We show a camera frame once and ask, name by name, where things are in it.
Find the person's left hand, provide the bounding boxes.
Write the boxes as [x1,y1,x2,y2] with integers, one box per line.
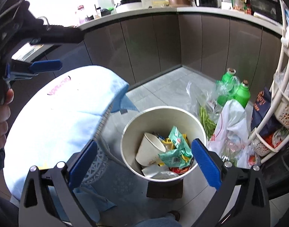
[0,89,14,149]

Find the green bottle back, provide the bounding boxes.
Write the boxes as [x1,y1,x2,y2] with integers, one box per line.
[216,68,240,107]

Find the red foil snack bag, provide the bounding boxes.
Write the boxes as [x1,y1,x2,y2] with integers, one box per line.
[169,166,191,175]

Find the black microwave oven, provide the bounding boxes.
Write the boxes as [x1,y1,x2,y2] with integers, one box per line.
[246,0,282,24]

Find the clear plastic bag with greens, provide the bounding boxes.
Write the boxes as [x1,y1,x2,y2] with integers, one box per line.
[186,81,223,140]

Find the white paper cup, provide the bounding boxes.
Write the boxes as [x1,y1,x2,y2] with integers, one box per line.
[135,133,166,166]

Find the green bottle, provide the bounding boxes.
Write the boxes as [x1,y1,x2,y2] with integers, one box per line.
[233,79,251,108]
[216,68,240,107]

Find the white plastic bag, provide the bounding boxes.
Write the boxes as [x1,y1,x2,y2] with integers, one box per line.
[207,100,250,169]

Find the white paper trash bucket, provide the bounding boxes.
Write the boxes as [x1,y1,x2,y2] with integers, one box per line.
[120,106,207,185]

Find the green bottle front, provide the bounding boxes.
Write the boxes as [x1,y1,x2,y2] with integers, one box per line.
[233,79,251,108]

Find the green foil wrapper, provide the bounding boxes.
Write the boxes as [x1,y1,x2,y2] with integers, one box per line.
[158,126,193,169]

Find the dark kitchen cabinets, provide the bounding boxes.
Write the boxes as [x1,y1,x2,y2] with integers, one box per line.
[7,13,285,128]

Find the navy shopping bag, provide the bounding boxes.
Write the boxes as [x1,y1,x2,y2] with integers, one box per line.
[251,87,280,137]

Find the white rice cooker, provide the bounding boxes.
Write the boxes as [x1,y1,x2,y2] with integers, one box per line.
[114,0,143,13]

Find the white plastic storage rack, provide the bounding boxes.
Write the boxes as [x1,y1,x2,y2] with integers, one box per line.
[248,0,289,163]

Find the light blue cartoon tablecloth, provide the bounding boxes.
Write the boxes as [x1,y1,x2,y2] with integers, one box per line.
[3,65,140,222]

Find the brown pot with lid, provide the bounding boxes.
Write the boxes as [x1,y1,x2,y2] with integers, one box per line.
[168,0,193,8]

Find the yellow snack bag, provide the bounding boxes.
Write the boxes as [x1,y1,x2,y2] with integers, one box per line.
[158,138,189,168]

